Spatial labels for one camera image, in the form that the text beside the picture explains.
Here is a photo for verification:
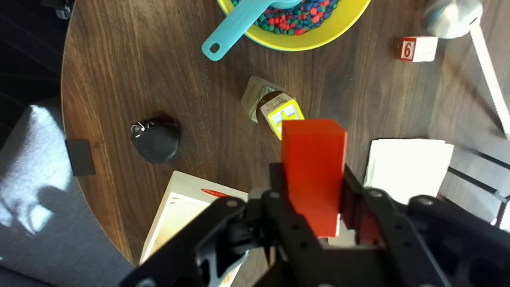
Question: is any blue bowl yellow inside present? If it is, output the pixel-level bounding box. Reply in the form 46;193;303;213
215;0;373;55

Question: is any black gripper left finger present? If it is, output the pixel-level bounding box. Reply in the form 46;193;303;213
118;162;322;287

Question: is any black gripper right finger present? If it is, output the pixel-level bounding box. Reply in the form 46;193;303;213
338;165;454;287

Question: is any dark gray fabric sofa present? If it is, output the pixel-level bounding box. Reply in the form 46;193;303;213
0;0;140;287

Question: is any teal plastic scoop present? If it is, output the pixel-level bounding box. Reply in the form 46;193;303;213
199;0;303;64

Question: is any colourful small beads heap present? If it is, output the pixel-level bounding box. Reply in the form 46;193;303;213
253;0;343;39

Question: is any white cube red number six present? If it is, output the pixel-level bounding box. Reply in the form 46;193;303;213
397;36;440;64

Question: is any white square paper napkin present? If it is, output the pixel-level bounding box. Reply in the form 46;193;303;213
362;138;456;208

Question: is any light wooden open box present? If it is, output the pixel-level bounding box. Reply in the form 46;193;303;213
137;170;252;287

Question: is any red block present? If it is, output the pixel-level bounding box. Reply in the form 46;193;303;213
279;119;351;240

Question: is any small olive jar yellow lid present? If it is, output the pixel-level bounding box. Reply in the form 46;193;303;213
241;75;308;142

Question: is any round dark wooden table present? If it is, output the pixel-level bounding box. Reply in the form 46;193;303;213
59;0;510;268

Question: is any white thin stick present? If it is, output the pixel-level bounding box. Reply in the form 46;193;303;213
469;23;510;138

